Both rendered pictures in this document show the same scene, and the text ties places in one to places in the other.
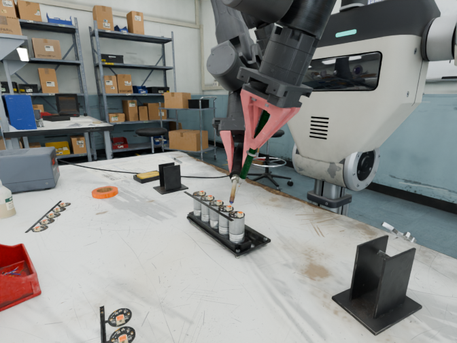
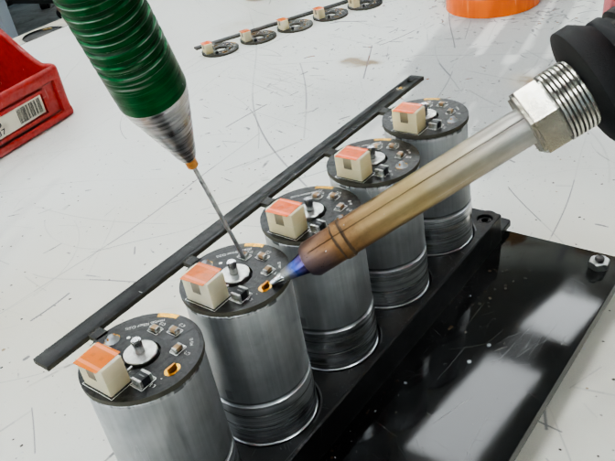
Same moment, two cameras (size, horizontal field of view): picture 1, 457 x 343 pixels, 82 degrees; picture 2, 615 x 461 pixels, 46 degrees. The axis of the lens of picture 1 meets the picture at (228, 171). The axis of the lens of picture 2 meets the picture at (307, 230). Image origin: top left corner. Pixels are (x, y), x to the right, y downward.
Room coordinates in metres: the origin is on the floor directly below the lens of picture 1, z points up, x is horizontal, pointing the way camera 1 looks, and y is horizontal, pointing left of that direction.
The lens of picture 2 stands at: (0.38, -0.13, 0.90)
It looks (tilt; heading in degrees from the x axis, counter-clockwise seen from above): 33 degrees down; 79
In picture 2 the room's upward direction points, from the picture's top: 11 degrees counter-clockwise
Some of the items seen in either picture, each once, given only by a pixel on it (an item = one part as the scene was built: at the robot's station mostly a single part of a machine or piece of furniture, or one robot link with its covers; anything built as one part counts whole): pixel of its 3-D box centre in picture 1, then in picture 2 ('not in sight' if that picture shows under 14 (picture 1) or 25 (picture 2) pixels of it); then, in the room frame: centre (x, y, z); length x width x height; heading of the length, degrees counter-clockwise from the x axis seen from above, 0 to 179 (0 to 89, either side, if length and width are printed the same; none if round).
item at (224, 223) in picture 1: (226, 222); (256, 357); (0.39, 0.00, 0.79); 0.02 x 0.02 x 0.05
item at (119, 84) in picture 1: (137, 87); not in sight; (4.66, 1.53, 1.11); 1.20 x 0.45 x 2.22; 125
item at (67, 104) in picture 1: (71, 105); not in sight; (3.09, 1.79, 0.88); 0.30 x 0.23 x 0.25; 125
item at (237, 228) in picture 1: (237, 229); (173, 438); (0.37, -0.01, 0.79); 0.02 x 0.02 x 0.05
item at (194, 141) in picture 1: (188, 127); not in sight; (4.05, 0.61, 0.51); 0.75 x 0.48 x 1.03; 64
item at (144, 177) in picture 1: (149, 176); not in sight; (0.74, 0.23, 0.76); 0.07 x 0.05 x 0.02; 133
